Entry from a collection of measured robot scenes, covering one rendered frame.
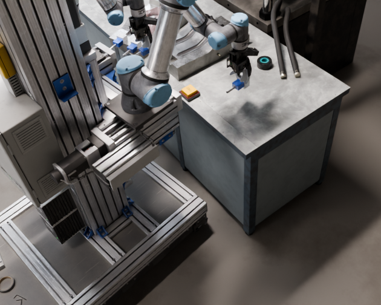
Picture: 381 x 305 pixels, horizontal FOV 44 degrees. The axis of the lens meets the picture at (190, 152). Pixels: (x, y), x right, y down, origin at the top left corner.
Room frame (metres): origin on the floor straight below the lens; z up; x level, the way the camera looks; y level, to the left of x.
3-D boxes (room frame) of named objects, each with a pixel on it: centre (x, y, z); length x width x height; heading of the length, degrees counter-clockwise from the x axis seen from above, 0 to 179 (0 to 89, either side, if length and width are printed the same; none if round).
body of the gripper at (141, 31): (2.08, 0.18, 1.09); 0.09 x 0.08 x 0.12; 122
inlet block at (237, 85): (1.72, -0.26, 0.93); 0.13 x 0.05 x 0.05; 126
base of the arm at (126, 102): (1.56, 0.20, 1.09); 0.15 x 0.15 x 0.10
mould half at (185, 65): (2.20, -0.13, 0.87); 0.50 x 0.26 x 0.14; 121
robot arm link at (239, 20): (1.73, -0.27, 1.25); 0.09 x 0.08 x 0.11; 125
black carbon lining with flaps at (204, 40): (2.20, -0.11, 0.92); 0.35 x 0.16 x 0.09; 121
